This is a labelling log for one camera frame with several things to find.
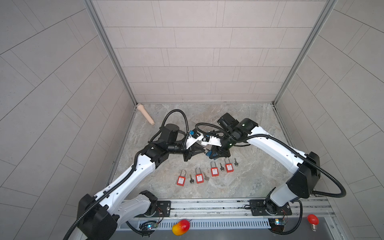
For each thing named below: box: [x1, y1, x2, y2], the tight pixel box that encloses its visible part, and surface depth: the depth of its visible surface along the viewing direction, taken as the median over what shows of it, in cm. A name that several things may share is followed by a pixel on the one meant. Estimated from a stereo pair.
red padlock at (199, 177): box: [195, 166, 204, 184], surface depth 81 cm
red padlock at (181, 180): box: [177, 169, 187, 187], surface depth 80 cm
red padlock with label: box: [210, 160, 220, 177], surface depth 84 cm
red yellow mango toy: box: [172, 219, 191, 236], surface depth 65 cm
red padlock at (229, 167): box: [224, 157, 234, 173], surface depth 85 cm
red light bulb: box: [307, 214, 320, 232], surface depth 68 cm
